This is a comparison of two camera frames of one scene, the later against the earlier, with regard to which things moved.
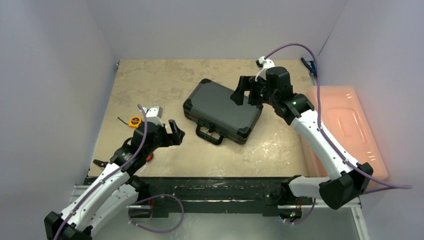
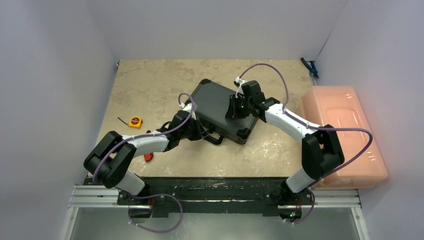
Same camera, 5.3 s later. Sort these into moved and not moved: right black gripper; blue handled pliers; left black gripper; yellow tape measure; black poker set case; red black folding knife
Moved: right black gripper; left black gripper
Not moved: red black folding knife; yellow tape measure; black poker set case; blue handled pliers
